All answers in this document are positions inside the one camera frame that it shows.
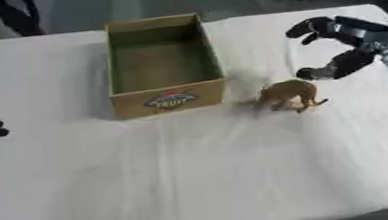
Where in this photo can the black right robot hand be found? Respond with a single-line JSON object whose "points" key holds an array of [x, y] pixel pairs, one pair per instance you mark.
{"points": [[351, 59]]}

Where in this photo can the tan cardboard box green inside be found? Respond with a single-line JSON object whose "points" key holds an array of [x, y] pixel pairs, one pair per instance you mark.
{"points": [[163, 67]]}

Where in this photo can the brown toy animal figure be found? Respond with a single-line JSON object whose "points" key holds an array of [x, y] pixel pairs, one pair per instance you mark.
{"points": [[291, 94]]}

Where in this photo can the black tripod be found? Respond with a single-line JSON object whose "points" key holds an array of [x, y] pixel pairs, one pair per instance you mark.
{"points": [[18, 17]]}

